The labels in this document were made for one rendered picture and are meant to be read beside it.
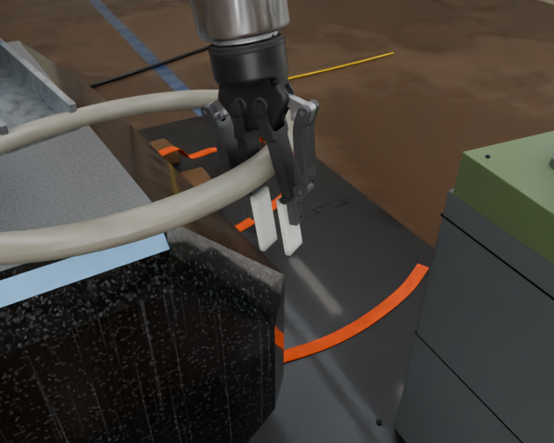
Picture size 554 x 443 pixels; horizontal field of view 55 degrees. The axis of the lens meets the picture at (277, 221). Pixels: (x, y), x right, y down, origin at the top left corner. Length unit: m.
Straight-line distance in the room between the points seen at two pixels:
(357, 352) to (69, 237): 1.37
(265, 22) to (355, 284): 1.56
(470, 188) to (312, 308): 0.99
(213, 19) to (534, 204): 0.61
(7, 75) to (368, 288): 1.36
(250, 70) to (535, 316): 0.70
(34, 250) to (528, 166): 0.81
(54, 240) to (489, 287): 0.80
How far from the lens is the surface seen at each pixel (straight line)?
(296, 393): 1.66
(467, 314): 1.15
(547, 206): 0.93
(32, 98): 1.03
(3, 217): 1.01
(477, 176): 1.01
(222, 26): 0.51
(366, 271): 2.05
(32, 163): 1.16
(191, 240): 0.95
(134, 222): 0.49
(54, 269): 0.89
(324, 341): 1.78
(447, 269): 1.15
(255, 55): 0.51
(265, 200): 0.61
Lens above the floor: 1.36
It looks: 36 degrees down
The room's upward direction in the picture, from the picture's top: straight up
